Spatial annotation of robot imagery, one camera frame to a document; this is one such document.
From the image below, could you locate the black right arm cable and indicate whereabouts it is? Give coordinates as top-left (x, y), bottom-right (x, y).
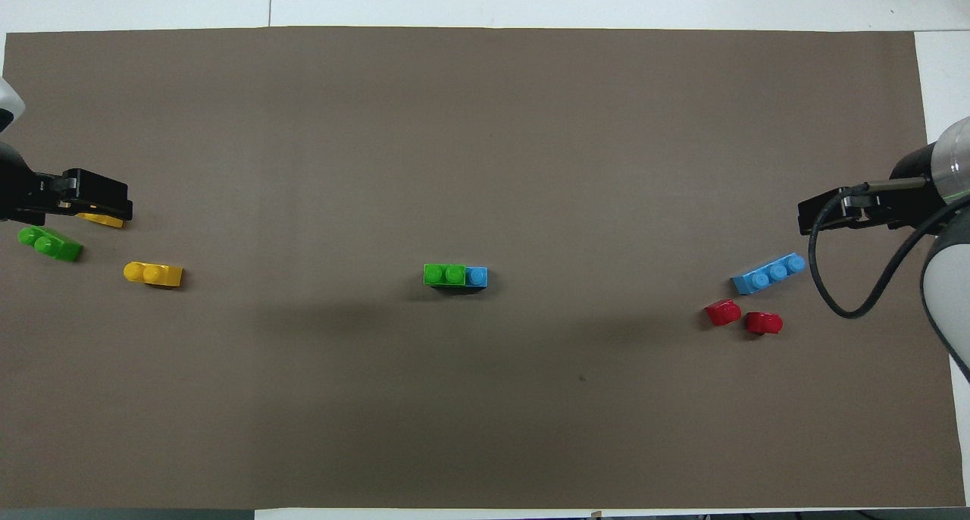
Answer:
top-left (808, 180), bottom-right (970, 320)

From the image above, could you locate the green two-stud toy block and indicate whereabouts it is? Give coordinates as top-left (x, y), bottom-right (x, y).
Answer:
top-left (17, 226), bottom-right (83, 263)
top-left (423, 263), bottom-right (467, 287)

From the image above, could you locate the brown table mat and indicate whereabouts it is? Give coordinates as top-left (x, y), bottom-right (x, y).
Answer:
top-left (0, 26), bottom-right (967, 509)

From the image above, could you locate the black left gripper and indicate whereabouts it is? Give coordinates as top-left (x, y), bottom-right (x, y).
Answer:
top-left (0, 141), bottom-right (134, 227)

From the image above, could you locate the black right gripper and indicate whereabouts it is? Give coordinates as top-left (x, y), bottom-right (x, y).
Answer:
top-left (796, 177), bottom-right (941, 237)

